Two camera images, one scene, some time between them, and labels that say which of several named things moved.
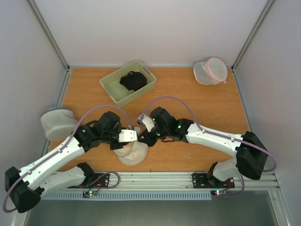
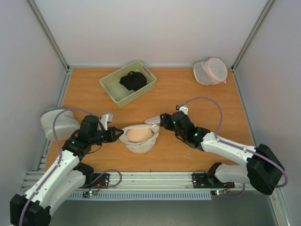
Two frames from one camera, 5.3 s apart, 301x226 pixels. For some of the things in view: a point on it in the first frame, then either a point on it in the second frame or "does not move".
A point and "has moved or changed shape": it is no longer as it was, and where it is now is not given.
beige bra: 128,147 has moved or changed shape
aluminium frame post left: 50,34 does not move
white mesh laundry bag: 133,153 has moved or changed shape
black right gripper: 146,139 → 167,121
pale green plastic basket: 119,94 does not move
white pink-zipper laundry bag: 213,70 does not move
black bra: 133,81 does not move
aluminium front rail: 160,181 does not move
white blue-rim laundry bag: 59,124 does not move
